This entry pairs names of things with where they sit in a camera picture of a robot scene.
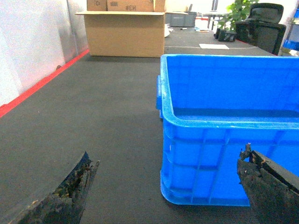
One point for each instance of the black office chair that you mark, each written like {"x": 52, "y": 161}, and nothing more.
{"x": 262, "y": 28}

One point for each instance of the grey plastic bin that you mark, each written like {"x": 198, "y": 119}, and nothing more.
{"x": 180, "y": 19}

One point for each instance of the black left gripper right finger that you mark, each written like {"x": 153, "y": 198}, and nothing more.
{"x": 272, "y": 190}

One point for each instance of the open brown cardboard box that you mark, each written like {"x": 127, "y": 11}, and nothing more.
{"x": 127, "y": 28}

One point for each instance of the white paper sheet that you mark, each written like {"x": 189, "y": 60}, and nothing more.
{"x": 213, "y": 46}

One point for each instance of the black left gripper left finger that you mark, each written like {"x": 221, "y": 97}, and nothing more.
{"x": 66, "y": 204}

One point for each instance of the large blue plastic crate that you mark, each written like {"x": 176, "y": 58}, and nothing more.
{"x": 211, "y": 107}

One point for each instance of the green potted plant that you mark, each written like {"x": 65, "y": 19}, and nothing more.
{"x": 238, "y": 11}

